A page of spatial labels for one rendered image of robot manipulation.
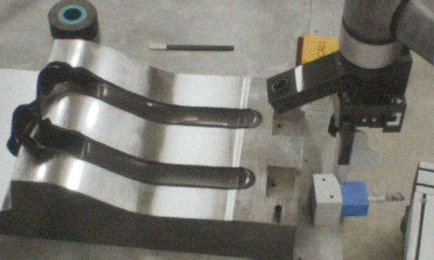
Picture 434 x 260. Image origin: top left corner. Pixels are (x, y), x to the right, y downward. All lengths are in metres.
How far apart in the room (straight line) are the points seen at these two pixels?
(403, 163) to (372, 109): 1.33
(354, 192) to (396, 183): 1.10
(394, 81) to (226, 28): 0.53
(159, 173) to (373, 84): 0.34
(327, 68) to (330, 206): 0.25
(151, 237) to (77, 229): 0.10
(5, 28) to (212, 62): 0.35
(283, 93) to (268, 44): 0.44
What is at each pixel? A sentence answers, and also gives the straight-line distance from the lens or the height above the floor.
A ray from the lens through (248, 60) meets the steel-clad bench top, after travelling 1.57.
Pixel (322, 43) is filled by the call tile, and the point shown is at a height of 0.84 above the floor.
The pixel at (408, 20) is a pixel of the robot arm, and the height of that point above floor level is 1.24.
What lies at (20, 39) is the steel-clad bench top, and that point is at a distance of 1.64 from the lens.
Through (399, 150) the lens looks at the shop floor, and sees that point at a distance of 2.53.
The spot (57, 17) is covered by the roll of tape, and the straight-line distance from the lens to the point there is 1.61.
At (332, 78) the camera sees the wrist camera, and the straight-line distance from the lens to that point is 1.15.
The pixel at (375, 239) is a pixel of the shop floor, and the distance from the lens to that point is 2.35.
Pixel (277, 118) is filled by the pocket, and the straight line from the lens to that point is 1.40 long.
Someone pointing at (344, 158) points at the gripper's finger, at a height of 0.98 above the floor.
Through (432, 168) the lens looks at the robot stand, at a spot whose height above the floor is 0.23.
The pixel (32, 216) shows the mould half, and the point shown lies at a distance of 1.33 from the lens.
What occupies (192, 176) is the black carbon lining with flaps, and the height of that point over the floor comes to 0.88.
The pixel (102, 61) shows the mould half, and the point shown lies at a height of 0.93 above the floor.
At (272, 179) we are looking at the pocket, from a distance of 1.34.
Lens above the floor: 1.92
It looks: 50 degrees down
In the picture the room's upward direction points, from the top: 4 degrees clockwise
